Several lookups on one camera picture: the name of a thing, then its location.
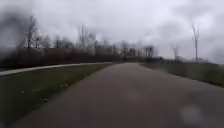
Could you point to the thin bare tree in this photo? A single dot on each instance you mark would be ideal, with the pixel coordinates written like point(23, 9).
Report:
point(196, 43)

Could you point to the pale concrete path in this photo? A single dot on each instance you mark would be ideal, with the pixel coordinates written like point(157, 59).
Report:
point(40, 67)

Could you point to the row of bare trees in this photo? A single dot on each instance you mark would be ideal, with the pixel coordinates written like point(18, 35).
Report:
point(83, 43)

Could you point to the grass verge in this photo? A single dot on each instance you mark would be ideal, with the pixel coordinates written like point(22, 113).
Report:
point(200, 72)

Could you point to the grey asphalt path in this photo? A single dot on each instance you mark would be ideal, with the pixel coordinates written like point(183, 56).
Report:
point(130, 96)

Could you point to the grass field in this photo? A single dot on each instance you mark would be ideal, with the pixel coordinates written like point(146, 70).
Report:
point(30, 88)

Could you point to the dark brown bank of brush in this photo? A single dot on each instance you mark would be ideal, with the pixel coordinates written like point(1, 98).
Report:
point(56, 56)

